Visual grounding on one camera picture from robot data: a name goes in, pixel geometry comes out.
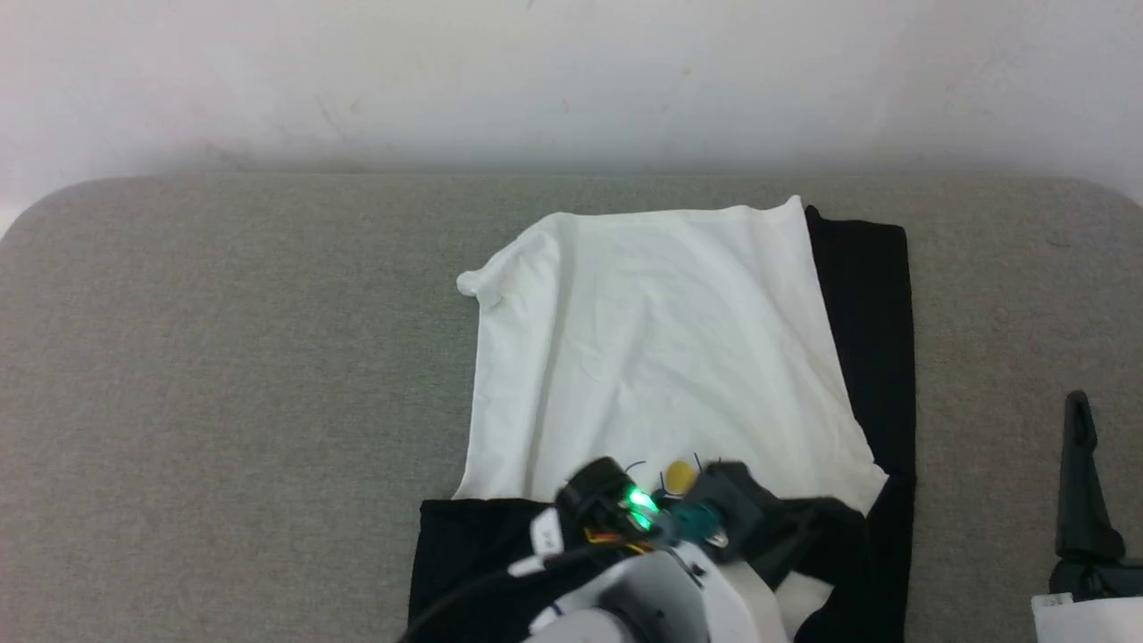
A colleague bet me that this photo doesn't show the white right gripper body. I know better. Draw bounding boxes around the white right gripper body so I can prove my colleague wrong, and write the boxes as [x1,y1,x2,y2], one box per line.
[1031,558,1143,643]

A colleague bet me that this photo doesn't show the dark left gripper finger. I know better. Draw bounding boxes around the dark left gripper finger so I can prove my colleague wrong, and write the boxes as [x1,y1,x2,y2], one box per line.
[759,498,863,581]

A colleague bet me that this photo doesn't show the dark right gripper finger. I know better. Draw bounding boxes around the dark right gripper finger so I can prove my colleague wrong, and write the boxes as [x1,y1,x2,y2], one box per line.
[1055,390,1126,564]

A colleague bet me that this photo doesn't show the grey fabric sofa cushion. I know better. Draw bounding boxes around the grey fabric sofa cushion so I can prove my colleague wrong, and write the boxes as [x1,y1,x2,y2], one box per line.
[0,174,1143,643]

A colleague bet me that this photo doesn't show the white shirt with black sleeves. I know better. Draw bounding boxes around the white shirt with black sleeves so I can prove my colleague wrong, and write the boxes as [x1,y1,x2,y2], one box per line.
[406,196,918,643]

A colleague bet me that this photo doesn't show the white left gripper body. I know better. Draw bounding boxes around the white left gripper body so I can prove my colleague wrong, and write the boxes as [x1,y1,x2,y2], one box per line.
[555,457,787,643]

